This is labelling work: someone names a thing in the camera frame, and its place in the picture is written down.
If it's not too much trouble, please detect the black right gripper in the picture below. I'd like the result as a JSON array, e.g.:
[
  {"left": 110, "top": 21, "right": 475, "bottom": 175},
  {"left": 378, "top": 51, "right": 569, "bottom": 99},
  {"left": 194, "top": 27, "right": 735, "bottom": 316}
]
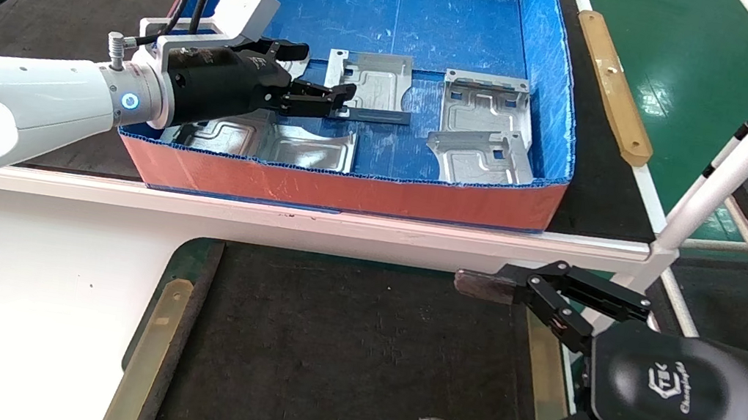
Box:
[{"left": 418, "top": 243, "right": 748, "bottom": 420}]

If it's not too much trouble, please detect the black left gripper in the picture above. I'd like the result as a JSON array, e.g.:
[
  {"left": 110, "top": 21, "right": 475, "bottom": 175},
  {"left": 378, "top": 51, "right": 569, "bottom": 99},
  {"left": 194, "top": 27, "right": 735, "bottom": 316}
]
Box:
[{"left": 157, "top": 22, "right": 364, "bottom": 155}]

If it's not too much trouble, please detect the blue corrugated plastic box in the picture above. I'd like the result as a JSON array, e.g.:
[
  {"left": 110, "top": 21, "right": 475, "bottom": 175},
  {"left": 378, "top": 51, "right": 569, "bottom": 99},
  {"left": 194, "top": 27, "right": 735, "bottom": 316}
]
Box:
[{"left": 109, "top": 0, "right": 599, "bottom": 251}]

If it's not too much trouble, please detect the black felt work mat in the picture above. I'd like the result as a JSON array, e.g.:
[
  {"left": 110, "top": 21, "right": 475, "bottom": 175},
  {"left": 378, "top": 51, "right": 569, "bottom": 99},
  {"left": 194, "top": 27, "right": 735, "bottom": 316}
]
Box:
[{"left": 148, "top": 232, "right": 560, "bottom": 420}]

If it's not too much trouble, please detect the green underlay mat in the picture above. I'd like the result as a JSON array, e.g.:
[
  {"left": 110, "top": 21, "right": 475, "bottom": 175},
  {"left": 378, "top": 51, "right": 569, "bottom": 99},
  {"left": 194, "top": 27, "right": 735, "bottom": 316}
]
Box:
[{"left": 122, "top": 228, "right": 227, "bottom": 382}]

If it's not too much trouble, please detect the large black felt mat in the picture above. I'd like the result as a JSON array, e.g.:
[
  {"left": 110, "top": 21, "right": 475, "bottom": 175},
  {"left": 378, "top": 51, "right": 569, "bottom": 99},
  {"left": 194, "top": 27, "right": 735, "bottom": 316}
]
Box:
[{"left": 0, "top": 0, "right": 689, "bottom": 261}]

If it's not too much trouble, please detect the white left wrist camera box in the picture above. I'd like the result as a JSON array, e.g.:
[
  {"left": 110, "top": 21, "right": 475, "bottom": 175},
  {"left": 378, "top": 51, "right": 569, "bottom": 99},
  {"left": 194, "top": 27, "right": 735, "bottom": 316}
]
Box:
[{"left": 136, "top": 0, "right": 282, "bottom": 76}]

